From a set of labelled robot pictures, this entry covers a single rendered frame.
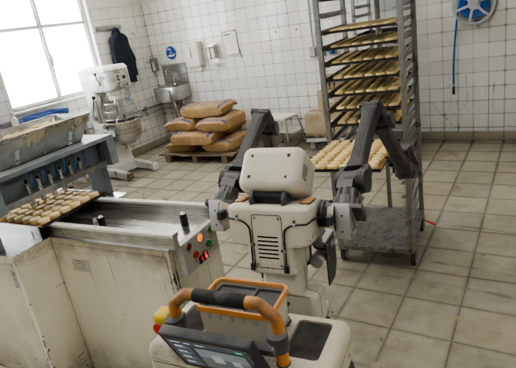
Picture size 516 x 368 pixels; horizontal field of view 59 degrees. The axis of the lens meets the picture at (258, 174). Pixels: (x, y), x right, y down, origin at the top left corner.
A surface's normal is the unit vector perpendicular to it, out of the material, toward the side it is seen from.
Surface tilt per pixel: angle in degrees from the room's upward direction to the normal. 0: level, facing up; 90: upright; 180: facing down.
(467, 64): 90
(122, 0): 90
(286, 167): 47
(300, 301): 81
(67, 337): 90
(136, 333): 90
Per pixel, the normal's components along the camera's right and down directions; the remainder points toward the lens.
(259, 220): -0.42, 0.21
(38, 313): 0.88, 0.01
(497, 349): -0.15, -0.94
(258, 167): -0.40, -0.38
